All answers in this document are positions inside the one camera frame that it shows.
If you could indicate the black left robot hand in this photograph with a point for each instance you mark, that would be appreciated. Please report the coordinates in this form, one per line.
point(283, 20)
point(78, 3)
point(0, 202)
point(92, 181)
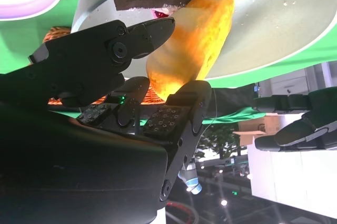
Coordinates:
point(323, 118)

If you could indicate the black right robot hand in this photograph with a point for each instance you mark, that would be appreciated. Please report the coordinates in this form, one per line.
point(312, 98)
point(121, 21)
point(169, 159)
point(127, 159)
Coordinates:
point(79, 155)

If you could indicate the grey round bowl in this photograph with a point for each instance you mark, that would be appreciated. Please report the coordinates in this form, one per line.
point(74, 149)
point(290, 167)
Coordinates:
point(276, 24)

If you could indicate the long orange bread loaf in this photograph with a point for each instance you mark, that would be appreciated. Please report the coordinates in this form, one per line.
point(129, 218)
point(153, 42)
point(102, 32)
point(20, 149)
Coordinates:
point(189, 45)

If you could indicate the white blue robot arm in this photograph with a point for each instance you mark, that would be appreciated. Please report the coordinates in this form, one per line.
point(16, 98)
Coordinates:
point(190, 179)

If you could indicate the orange wicker basket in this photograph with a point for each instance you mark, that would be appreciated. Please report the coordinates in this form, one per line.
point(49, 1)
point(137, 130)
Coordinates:
point(152, 97)

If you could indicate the pink cake with cherry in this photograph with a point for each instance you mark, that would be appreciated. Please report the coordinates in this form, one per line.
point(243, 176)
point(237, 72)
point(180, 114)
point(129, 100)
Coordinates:
point(163, 13)

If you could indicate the brown cardboard box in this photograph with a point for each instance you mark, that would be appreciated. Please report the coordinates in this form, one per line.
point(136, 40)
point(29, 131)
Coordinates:
point(263, 126)

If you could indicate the black backdrop curtain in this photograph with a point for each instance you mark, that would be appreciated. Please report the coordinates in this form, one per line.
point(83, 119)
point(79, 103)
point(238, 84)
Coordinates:
point(231, 100)

